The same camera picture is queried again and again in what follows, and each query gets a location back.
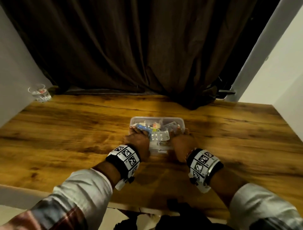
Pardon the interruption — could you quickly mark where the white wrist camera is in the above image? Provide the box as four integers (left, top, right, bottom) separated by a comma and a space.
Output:
115, 176, 135, 191
188, 173, 211, 194

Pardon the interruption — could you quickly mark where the person's right hand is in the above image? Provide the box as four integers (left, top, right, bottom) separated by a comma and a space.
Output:
170, 129, 197, 164

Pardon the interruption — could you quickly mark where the clear drinking glass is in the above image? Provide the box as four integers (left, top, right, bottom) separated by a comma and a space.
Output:
28, 84, 52, 103

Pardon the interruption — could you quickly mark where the clear plastic medicine box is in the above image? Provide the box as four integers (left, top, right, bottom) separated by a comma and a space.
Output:
129, 116, 185, 155

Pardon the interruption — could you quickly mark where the person's black clothing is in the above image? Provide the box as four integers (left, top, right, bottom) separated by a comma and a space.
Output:
116, 199, 228, 230

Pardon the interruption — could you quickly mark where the white window frame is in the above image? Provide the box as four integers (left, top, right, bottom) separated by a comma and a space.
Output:
225, 0, 303, 103

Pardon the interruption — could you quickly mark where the silver metal bracelet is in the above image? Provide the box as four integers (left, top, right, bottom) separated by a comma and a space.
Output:
203, 161, 220, 187

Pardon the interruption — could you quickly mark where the pile of medicine strips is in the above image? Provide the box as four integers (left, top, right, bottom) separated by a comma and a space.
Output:
132, 121, 183, 153

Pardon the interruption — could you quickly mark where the person's left forearm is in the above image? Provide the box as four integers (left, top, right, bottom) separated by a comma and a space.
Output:
0, 162, 121, 230

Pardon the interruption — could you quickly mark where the person's right forearm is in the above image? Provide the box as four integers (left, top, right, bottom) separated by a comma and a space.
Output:
209, 169, 303, 230

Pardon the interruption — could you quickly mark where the brown curtain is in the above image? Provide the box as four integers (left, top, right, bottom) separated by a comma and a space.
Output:
0, 0, 280, 111

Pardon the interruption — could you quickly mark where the person's left hand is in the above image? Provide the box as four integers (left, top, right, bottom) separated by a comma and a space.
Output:
124, 127, 151, 163

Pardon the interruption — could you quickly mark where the black marker wristband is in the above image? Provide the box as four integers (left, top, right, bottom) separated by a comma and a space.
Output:
186, 148, 224, 188
106, 144, 141, 182

